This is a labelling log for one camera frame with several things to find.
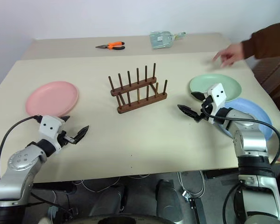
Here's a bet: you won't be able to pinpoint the white cable under table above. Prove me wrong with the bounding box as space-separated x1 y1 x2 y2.
80 176 122 193

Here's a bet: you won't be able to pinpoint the dark rounded grey shape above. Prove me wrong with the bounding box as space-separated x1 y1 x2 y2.
155 179 185 224
88 183 128 218

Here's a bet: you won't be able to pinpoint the orange handled pliers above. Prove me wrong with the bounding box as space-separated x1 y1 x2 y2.
95 41 126 51

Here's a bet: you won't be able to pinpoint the green plate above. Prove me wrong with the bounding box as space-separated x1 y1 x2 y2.
189 74 242 104

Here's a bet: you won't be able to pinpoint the black table frame bar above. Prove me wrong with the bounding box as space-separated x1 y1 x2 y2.
32 181 76 195

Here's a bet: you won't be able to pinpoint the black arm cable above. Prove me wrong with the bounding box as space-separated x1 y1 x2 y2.
201 102 280 165
0 115 43 183

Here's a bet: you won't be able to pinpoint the blue plate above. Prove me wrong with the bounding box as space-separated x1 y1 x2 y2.
215 97 273 141

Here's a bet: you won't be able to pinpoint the wooden dish rack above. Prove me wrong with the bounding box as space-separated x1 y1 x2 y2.
108 63 168 115

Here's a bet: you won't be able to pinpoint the pink plate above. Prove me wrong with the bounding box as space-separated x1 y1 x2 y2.
25 81 80 118

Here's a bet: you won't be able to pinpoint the brown wooden cabinet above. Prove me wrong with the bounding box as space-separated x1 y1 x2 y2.
251 54 280 128

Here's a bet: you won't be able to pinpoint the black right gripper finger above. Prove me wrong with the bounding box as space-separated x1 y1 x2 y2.
177 105 199 119
190 91 206 102

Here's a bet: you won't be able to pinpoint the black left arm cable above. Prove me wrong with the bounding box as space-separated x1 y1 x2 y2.
0 115 43 183

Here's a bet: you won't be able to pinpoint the green plastic packet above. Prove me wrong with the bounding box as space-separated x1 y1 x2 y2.
149 30 188 50

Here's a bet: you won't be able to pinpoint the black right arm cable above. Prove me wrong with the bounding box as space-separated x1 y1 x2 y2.
201 102 280 165

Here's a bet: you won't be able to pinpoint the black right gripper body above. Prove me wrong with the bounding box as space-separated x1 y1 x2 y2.
194 95 216 123

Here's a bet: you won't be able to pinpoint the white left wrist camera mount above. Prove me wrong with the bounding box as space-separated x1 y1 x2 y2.
38 115 66 154

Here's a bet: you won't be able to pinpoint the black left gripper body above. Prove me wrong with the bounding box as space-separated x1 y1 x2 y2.
56 130 76 148

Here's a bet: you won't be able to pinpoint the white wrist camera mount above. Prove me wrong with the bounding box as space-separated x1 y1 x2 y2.
206 83 227 124
38 115 66 154

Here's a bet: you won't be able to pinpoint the person's bare hand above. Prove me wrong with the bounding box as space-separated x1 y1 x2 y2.
211 42 246 69

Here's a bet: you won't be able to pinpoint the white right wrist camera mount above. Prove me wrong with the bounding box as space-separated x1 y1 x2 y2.
206 83 227 124

